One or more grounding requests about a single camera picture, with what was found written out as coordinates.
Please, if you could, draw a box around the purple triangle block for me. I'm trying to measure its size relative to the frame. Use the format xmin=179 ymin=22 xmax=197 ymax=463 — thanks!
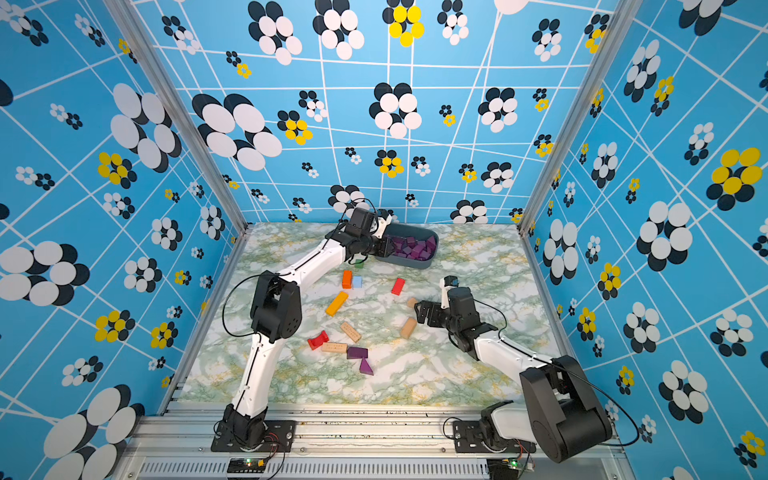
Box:
xmin=359 ymin=359 xmax=374 ymax=376

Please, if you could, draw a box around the purple brick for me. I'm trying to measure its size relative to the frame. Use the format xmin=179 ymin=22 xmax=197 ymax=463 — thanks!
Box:
xmin=346 ymin=346 xmax=368 ymax=359

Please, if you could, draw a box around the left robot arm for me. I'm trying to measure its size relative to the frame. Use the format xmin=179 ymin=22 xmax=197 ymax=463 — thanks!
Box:
xmin=217 ymin=220 xmax=394 ymax=451

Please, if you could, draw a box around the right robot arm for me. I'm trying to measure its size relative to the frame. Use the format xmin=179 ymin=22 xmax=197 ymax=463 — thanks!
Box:
xmin=413 ymin=300 xmax=613 ymax=463

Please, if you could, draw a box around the teal storage bin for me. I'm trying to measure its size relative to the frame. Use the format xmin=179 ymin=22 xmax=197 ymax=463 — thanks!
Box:
xmin=382 ymin=223 xmax=439 ymax=270

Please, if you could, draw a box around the natural wood brick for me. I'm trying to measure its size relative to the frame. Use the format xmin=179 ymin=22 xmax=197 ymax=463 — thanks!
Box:
xmin=399 ymin=318 xmax=418 ymax=339
xmin=321 ymin=342 xmax=348 ymax=353
xmin=340 ymin=322 xmax=362 ymax=343

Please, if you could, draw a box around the orange brick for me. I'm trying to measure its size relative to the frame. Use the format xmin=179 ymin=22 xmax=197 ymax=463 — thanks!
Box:
xmin=342 ymin=270 xmax=354 ymax=289

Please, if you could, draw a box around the red brick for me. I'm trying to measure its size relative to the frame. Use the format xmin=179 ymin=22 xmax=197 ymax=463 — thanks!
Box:
xmin=391 ymin=277 xmax=406 ymax=296

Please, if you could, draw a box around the yellow brick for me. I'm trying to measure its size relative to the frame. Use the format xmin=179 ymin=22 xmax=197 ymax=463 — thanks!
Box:
xmin=326 ymin=291 xmax=349 ymax=316

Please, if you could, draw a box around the red arch block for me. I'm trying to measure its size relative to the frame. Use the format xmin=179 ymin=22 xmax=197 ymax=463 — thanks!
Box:
xmin=307 ymin=331 xmax=329 ymax=350

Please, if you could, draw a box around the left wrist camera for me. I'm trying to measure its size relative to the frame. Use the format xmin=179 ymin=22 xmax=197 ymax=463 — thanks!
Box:
xmin=345 ymin=208 xmax=392 ymax=238

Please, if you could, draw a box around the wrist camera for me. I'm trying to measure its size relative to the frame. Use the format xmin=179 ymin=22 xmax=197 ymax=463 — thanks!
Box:
xmin=345 ymin=208 xmax=392 ymax=238
xmin=440 ymin=275 xmax=479 ymax=320

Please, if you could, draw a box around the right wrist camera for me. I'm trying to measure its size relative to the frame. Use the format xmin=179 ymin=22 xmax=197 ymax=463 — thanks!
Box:
xmin=440 ymin=275 xmax=479 ymax=320

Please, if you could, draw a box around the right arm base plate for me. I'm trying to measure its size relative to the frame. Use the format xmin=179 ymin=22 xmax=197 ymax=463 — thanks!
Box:
xmin=450 ymin=420 xmax=537 ymax=455

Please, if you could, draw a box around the aluminium rail frame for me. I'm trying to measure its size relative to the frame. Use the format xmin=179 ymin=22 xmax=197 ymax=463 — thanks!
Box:
xmin=114 ymin=402 xmax=635 ymax=479

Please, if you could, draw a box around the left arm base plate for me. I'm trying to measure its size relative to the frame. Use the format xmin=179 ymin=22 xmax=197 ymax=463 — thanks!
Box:
xmin=210 ymin=420 xmax=297 ymax=453

